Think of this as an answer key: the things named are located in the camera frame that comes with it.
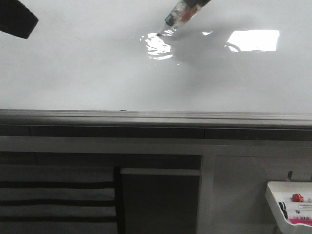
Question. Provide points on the dark grey cabinet panel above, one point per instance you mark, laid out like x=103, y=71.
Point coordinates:
x=160, y=201

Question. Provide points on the grey striped fabric organizer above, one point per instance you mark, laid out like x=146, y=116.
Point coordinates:
x=60, y=200

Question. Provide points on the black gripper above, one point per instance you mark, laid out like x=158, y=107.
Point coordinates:
x=16, y=19

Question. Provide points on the grey aluminium whiteboard frame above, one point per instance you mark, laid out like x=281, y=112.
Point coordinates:
x=154, y=119

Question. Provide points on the black whiteboard marker with tape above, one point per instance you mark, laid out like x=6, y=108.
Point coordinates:
x=180, y=15

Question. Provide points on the white plastic marker tray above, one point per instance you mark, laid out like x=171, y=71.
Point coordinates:
x=291, y=205

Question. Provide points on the white whiteboard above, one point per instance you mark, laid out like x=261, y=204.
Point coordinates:
x=233, y=56

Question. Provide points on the red capped marker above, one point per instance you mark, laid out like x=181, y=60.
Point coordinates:
x=302, y=198

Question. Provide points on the black capped marker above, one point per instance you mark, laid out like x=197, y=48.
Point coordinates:
x=282, y=206

